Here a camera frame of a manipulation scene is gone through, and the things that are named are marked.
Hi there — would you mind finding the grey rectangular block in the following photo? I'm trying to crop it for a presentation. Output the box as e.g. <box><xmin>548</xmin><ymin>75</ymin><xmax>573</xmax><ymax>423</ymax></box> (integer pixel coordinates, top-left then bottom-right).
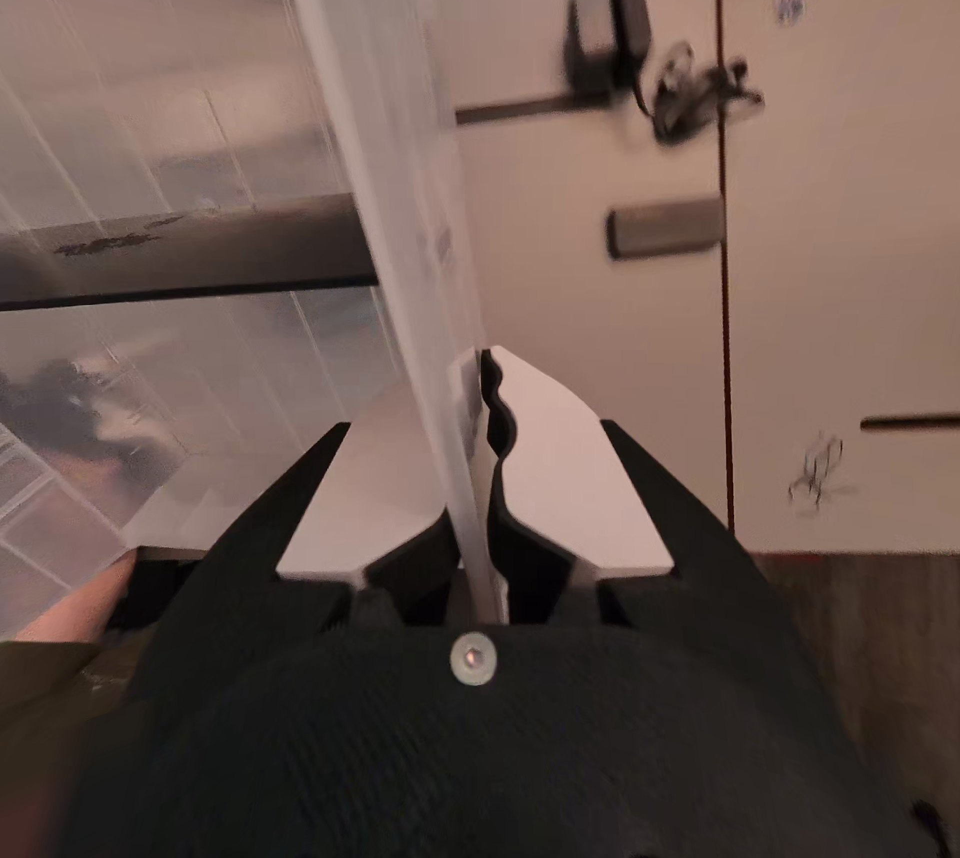
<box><xmin>606</xmin><ymin>198</ymin><xmax>725</xmax><ymax>261</ymax></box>

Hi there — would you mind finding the clear plastic storage bin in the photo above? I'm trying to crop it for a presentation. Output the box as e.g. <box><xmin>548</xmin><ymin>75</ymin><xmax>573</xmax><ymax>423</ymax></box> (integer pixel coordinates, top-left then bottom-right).
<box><xmin>0</xmin><ymin>0</ymin><xmax>511</xmax><ymax>638</ymax></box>

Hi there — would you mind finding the person's left forearm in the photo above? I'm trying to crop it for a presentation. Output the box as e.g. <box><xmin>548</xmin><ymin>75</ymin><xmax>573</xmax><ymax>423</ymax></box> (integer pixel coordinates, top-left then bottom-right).
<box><xmin>0</xmin><ymin>549</ymin><xmax>140</xmax><ymax>724</ymax></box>

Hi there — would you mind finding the black flat board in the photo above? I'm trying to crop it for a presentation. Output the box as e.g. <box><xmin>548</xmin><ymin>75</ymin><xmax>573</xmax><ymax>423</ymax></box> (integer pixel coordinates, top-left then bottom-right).
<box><xmin>0</xmin><ymin>194</ymin><xmax>380</xmax><ymax>312</ymax></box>

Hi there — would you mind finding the black power adapter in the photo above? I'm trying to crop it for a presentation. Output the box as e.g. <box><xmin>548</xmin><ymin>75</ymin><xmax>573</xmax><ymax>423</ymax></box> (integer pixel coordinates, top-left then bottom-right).
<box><xmin>566</xmin><ymin>0</ymin><xmax>654</xmax><ymax>98</ymax></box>

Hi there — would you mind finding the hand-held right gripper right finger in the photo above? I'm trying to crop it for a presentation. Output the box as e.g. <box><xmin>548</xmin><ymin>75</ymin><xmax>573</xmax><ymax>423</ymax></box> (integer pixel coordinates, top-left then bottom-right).
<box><xmin>478</xmin><ymin>346</ymin><xmax>676</xmax><ymax>625</ymax></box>

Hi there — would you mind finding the black cable bundle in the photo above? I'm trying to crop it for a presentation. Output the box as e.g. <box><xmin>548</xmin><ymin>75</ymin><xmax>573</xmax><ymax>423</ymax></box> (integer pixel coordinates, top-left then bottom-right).
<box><xmin>633</xmin><ymin>40</ymin><xmax>766</xmax><ymax>147</ymax></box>

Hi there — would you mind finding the thin wire tangle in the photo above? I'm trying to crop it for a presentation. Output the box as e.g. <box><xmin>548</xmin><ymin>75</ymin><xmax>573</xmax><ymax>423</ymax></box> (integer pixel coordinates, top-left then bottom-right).
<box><xmin>787</xmin><ymin>432</ymin><xmax>860</xmax><ymax>514</ymax></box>

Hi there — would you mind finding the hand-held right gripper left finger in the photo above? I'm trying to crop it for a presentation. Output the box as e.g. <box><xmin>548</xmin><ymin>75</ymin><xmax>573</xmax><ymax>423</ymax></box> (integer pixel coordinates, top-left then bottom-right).
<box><xmin>276</xmin><ymin>381</ymin><xmax>462</xmax><ymax>625</ymax></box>

